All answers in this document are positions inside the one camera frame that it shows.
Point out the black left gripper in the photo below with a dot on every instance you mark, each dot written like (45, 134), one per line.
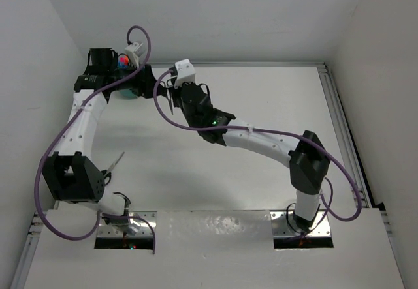
(145, 85)

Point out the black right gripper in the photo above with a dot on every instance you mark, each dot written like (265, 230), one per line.
(177, 91)

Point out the small black scissors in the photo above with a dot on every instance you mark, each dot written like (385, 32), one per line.
(170, 101)

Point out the black pink highlighter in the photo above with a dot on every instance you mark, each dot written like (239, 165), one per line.
(123, 62)

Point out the large black scissors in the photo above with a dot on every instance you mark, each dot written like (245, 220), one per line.
(107, 173)

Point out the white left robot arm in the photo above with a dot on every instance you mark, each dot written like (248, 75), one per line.
(67, 166)

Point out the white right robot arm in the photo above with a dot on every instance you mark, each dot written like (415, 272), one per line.
(307, 165)

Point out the teal round desk organizer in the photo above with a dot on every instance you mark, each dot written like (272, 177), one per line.
(130, 93)

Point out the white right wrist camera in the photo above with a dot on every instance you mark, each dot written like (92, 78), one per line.
(185, 73)

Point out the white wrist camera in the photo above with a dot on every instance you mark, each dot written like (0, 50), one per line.
(134, 51)
(185, 73)

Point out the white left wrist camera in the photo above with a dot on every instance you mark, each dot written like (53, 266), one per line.
(134, 51)

